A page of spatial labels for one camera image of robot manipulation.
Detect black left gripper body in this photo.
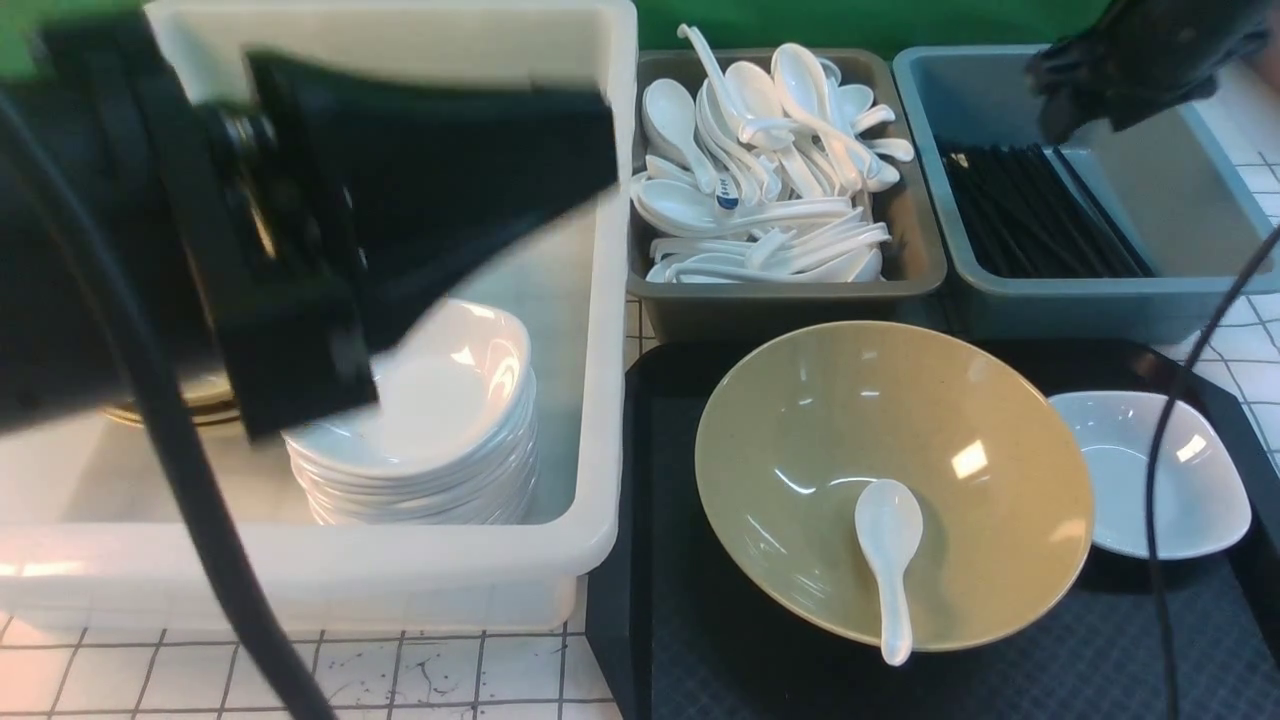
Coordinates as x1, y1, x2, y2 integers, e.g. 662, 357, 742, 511
150, 49, 620, 439

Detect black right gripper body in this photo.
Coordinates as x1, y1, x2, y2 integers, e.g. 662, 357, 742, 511
1027, 1, 1275, 145

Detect small white sauce dish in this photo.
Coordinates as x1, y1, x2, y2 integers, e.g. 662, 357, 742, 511
1050, 389, 1253, 561

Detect yellow noodle bowl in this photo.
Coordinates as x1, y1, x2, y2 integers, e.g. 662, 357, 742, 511
694, 322, 1094, 652

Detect white soup spoon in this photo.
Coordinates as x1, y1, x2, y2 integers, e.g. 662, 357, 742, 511
854, 479, 924, 667

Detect blue chopstick bin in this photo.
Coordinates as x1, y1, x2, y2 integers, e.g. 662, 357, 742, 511
892, 45, 1272, 345

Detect pile of black chopsticks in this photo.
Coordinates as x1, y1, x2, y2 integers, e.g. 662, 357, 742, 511
941, 145, 1157, 281

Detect lower stacked yellow bowls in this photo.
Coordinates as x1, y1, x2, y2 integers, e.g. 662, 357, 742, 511
102, 372, 241, 428

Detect stack of white dishes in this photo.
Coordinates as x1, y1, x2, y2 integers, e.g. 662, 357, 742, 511
283, 299, 539, 527

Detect grey spoon bin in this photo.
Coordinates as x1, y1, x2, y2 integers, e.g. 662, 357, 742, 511
627, 47, 948, 342

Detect pile of white spoons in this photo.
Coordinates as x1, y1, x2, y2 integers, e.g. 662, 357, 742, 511
630, 24, 915, 284

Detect large white plastic tub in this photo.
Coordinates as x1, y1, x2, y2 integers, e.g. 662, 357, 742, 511
3, 1, 637, 635

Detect black cable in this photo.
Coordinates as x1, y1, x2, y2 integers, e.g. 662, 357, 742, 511
0, 90, 337, 720

